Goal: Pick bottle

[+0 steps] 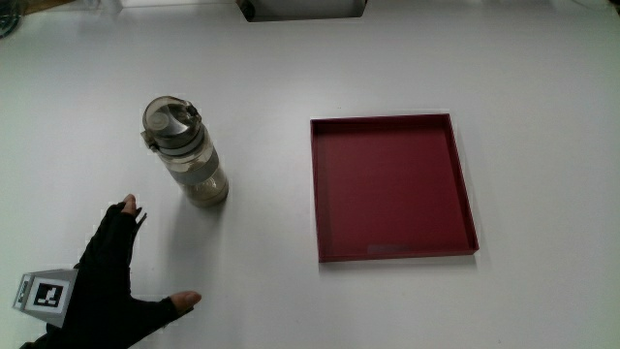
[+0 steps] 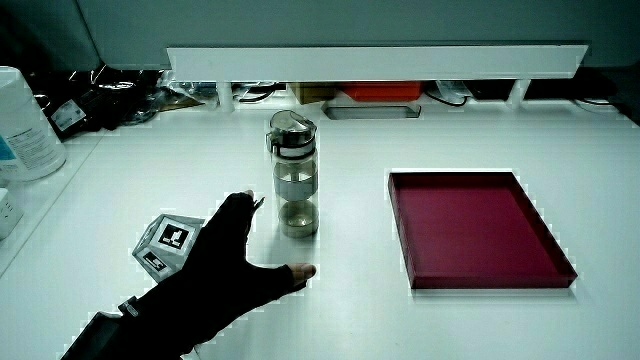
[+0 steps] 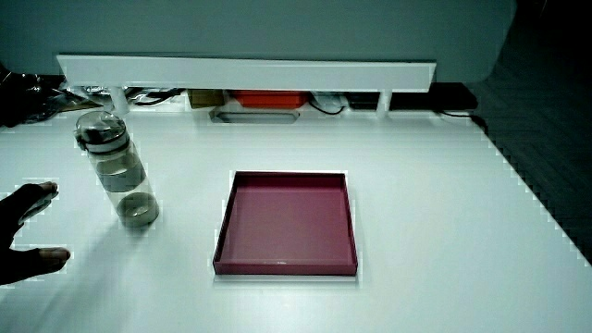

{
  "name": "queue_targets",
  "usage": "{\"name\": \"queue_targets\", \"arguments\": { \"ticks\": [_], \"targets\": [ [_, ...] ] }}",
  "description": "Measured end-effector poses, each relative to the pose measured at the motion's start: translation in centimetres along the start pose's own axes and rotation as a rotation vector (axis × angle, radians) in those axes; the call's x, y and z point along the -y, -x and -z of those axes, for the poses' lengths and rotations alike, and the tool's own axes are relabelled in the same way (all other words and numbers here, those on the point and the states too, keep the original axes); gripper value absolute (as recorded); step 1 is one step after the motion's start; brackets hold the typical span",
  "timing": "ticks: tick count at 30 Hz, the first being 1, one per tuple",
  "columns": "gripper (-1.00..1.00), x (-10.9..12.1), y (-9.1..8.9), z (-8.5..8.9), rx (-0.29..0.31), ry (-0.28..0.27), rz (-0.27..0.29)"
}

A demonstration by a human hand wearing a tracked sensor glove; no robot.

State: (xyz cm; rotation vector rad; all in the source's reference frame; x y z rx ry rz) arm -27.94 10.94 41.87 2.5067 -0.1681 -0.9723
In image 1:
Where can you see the person's left hand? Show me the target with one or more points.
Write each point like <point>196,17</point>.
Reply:
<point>104,286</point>

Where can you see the clear grey-lidded water bottle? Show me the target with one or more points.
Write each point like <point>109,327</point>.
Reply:
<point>186,152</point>

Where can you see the dark red square tray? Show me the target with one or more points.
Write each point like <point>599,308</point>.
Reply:
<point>390,189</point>

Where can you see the grey box with black part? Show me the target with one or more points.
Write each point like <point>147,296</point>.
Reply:
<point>302,9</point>

